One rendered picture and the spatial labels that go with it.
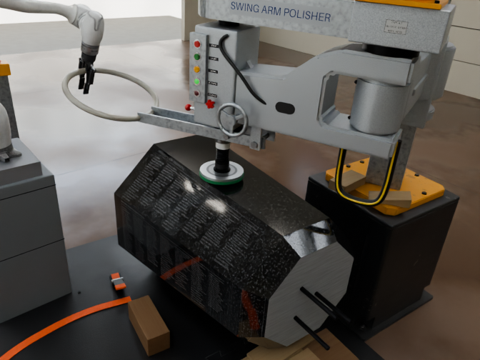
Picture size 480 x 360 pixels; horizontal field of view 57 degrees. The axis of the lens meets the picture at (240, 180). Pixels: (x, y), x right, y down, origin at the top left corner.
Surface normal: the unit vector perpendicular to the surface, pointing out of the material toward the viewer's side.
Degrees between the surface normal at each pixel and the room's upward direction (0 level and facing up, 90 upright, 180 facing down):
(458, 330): 0
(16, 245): 90
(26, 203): 90
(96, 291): 0
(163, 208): 45
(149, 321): 0
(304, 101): 90
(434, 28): 90
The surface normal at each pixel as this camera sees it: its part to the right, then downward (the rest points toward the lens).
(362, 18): -0.46, 0.39
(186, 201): -0.51, -0.45
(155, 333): 0.06, -0.88
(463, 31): -0.74, 0.27
